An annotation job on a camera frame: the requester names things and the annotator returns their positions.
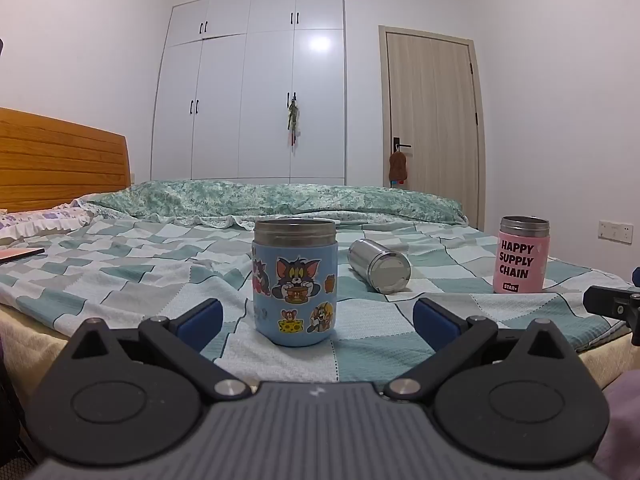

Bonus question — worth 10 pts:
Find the pink lettered cup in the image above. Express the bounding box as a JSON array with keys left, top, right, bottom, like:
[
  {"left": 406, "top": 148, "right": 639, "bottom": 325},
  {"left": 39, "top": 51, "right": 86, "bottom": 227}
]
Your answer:
[{"left": 492, "top": 216, "right": 551, "bottom": 294}]

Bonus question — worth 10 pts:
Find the pink cloth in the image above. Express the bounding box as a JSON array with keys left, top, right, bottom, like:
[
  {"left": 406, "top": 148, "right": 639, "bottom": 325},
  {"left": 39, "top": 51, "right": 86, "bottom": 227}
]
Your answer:
[{"left": 594, "top": 370, "right": 640, "bottom": 480}]

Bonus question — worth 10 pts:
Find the purple floral pillow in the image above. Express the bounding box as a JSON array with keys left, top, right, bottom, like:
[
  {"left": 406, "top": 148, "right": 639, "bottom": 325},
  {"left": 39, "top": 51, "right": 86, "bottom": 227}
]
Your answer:
[{"left": 0, "top": 205, "right": 96, "bottom": 249}]

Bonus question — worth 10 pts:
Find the orange wooden headboard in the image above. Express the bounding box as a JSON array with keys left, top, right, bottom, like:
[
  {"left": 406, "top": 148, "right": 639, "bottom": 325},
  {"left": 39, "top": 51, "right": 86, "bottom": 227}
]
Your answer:
[{"left": 0, "top": 107, "right": 131, "bottom": 214}]

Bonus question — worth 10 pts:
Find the green hanging ornament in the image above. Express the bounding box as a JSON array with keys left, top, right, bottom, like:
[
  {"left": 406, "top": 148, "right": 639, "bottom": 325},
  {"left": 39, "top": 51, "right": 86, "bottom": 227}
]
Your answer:
[{"left": 286, "top": 100, "right": 301, "bottom": 148}]

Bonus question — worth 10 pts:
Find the white wardrobe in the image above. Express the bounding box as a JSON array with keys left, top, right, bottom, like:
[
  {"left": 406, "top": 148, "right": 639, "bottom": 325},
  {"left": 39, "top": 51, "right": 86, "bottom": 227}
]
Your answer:
[{"left": 151, "top": 0, "right": 347, "bottom": 186}]

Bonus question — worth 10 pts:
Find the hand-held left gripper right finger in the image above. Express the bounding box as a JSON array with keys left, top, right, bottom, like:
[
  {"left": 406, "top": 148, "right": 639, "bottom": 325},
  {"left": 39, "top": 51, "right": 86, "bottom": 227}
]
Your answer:
[{"left": 384, "top": 297, "right": 576, "bottom": 402}]

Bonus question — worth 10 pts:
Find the green checked bedsheet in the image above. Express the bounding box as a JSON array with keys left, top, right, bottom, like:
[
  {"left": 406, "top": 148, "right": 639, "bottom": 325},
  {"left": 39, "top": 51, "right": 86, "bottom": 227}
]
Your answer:
[{"left": 0, "top": 210, "right": 636, "bottom": 392}]

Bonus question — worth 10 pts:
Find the flat red book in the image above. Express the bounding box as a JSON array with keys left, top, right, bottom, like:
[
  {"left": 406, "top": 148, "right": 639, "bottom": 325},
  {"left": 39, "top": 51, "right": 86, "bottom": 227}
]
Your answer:
[{"left": 0, "top": 247, "right": 46, "bottom": 265}]

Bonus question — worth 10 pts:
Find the blue cartoon sticker cup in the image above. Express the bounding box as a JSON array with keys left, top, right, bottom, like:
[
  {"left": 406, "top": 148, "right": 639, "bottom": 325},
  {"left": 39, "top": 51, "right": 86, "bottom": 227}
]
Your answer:
[{"left": 251, "top": 218, "right": 338, "bottom": 347}]

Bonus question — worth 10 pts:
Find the plain steel cup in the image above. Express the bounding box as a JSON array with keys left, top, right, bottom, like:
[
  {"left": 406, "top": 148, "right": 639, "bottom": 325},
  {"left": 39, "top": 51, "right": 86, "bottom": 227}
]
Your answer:
[{"left": 347, "top": 238, "right": 412, "bottom": 294}]

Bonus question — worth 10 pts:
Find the beige mattress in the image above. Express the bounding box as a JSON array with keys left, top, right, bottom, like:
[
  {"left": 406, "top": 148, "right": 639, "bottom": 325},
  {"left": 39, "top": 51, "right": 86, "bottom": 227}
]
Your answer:
[{"left": 0, "top": 305, "right": 640, "bottom": 397}]

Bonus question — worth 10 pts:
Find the brown hanging cloth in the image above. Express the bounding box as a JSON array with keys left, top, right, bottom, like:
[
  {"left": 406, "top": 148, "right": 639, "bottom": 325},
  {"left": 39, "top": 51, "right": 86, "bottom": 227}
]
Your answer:
[{"left": 389, "top": 151, "right": 408, "bottom": 184}]

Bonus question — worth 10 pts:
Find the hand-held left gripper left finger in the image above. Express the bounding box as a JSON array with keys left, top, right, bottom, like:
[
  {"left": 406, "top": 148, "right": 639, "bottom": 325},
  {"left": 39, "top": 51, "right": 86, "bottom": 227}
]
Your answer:
[{"left": 64, "top": 298, "right": 252, "bottom": 402}]

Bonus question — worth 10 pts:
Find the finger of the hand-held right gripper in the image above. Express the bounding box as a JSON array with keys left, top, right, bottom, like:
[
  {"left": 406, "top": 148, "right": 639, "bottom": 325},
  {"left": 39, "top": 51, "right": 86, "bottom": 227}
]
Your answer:
[{"left": 582, "top": 285, "right": 640, "bottom": 346}]

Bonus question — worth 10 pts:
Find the green floral quilt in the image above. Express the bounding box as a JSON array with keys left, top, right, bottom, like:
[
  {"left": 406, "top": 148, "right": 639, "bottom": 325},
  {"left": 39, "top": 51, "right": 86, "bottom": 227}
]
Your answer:
[{"left": 82, "top": 180, "right": 469, "bottom": 231}]

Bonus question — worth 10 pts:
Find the light wooden door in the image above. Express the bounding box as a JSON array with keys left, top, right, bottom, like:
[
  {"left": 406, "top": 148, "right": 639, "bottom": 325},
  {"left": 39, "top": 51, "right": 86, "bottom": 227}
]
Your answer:
[{"left": 378, "top": 25, "right": 487, "bottom": 231}]

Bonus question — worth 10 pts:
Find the white wall socket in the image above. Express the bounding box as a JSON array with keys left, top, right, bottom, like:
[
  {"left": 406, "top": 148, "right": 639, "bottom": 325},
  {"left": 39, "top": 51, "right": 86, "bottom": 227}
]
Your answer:
[{"left": 598, "top": 220, "right": 632, "bottom": 244}]

